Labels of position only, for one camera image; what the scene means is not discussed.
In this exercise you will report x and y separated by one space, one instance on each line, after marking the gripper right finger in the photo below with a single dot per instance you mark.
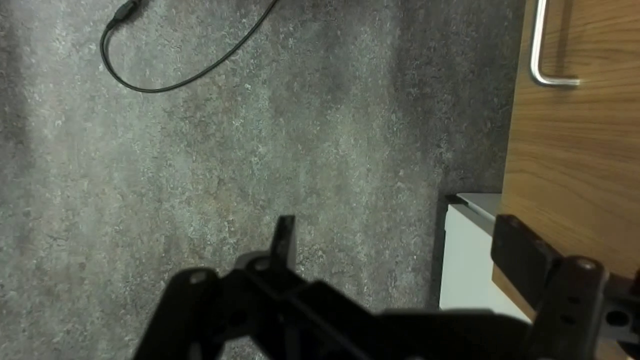
555 280

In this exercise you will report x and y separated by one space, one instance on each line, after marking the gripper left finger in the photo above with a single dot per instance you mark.
260 295

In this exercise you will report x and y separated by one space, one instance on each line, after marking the wooden drawer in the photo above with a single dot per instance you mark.
575 160

